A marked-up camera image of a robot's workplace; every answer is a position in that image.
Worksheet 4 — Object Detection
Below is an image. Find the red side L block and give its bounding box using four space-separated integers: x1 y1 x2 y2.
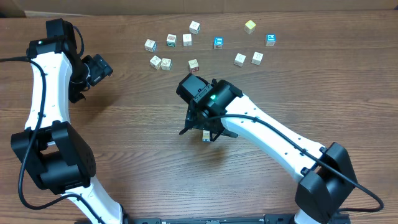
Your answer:
202 130 211 142

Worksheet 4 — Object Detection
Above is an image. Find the green side violin block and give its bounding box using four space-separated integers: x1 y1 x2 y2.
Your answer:
234 53 246 67

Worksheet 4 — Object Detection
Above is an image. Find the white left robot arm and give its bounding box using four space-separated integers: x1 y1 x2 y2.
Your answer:
11 19 129 223

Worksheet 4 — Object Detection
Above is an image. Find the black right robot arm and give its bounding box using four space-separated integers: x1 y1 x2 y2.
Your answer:
176 73 357 223

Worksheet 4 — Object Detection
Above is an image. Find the red letter E block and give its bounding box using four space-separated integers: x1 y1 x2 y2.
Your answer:
188 59 199 73

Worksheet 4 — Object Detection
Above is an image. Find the plain white wooden block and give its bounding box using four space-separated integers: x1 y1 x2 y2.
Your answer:
161 58 172 70

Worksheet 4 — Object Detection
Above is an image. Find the car picture wooden block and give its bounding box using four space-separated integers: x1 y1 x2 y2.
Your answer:
144 39 157 52

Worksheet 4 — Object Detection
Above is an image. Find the yellow side picture block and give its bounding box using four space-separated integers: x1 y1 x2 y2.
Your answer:
150 55 162 70

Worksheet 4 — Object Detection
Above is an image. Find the ice cream picture block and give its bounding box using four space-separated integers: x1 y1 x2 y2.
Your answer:
182 34 192 47

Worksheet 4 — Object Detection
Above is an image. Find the blue top picture block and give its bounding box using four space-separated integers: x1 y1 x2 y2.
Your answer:
213 37 224 49

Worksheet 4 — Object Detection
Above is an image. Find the red side picture block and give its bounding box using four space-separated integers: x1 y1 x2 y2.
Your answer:
251 52 264 65

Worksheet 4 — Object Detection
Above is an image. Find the green letter B block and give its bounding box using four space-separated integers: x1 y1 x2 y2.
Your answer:
166 34 177 47

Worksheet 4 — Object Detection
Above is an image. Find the far white wooden block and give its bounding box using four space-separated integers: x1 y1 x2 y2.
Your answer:
189 21 200 35

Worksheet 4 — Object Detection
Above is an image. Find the blue top far block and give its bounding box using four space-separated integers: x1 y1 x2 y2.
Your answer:
266 34 276 47

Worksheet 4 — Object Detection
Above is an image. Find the yellow top wooden block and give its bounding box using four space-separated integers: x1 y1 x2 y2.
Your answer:
244 20 256 34

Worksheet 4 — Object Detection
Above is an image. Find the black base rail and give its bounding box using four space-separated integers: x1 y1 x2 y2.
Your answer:
129 214 294 224

